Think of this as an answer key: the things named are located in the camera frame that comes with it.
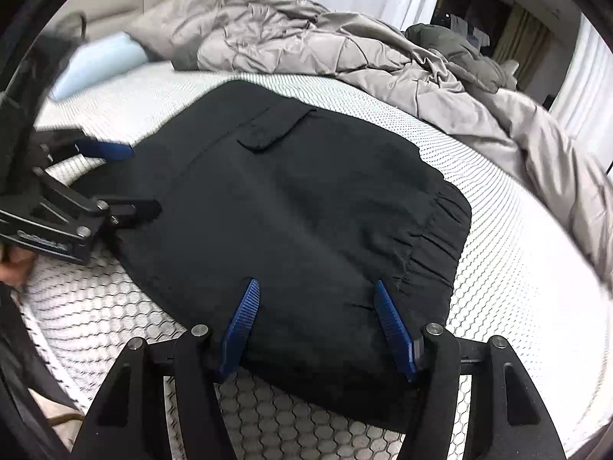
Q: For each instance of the brown curtain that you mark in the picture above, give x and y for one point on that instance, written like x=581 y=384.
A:
x=522 y=43

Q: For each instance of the grey quilted duvet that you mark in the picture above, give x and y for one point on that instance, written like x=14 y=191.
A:
x=311 y=43

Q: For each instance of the hanging grey clothes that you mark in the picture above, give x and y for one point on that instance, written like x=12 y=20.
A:
x=469 y=31

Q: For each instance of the black pants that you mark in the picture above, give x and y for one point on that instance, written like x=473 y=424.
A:
x=311 y=201

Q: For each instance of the bed with honeycomb sheet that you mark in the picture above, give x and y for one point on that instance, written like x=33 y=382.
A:
x=503 y=273

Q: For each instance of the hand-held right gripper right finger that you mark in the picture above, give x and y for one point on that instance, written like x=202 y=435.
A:
x=395 y=330

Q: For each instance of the person's left hand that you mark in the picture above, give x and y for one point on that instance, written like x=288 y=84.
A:
x=14 y=268

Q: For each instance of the dark grey blanket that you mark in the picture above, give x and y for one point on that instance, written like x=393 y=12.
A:
x=459 y=52

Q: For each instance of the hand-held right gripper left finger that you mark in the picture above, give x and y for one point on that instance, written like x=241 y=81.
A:
x=244 y=321

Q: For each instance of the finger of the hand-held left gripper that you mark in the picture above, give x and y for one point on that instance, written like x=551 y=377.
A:
x=129 y=211
x=108 y=150

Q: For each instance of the light blue pillow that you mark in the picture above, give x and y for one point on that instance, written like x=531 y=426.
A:
x=100 y=62

